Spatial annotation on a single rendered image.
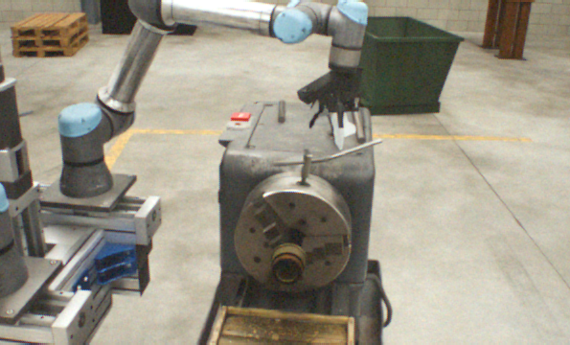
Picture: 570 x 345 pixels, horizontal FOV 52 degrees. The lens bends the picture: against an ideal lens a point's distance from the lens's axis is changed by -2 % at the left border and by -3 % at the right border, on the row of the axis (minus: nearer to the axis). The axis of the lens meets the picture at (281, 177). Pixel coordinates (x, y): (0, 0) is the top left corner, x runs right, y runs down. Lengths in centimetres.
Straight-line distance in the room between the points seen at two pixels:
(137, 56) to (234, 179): 44
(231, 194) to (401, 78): 456
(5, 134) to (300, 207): 74
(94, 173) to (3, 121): 34
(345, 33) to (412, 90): 486
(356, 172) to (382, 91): 449
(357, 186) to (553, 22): 1115
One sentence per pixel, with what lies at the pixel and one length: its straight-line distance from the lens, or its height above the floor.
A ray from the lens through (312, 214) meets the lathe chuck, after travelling 157.
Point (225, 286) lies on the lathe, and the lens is 193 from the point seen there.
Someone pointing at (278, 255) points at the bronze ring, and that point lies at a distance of 151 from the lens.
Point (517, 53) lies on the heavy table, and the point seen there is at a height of 9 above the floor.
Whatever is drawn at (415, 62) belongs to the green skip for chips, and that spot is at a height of 59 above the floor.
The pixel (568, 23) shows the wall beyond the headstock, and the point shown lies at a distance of 1284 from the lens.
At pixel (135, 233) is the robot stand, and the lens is 173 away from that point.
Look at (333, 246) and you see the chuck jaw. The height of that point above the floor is 110.
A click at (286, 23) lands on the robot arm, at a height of 167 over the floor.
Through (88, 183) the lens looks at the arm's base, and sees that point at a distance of 172.
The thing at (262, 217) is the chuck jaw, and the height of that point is 117.
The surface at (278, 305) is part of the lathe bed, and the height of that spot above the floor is 84.
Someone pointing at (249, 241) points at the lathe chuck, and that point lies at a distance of 163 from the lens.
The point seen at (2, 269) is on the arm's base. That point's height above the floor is 122.
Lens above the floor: 189
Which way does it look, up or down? 24 degrees down
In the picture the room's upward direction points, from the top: 2 degrees clockwise
